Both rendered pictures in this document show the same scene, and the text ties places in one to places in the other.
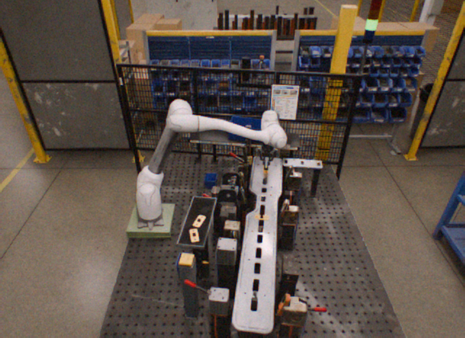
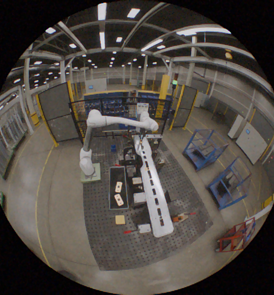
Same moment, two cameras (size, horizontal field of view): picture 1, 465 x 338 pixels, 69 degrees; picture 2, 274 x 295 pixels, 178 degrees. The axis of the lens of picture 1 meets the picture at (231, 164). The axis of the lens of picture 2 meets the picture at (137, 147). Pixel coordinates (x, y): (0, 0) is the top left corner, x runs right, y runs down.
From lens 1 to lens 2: 123 cm
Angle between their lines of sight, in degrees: 18
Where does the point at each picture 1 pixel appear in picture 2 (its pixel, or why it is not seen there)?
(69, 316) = (74, 205)
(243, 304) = (156, 225)
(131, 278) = (89, 205)
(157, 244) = (96, 185)
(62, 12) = (56, 93)
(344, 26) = (165, 81)
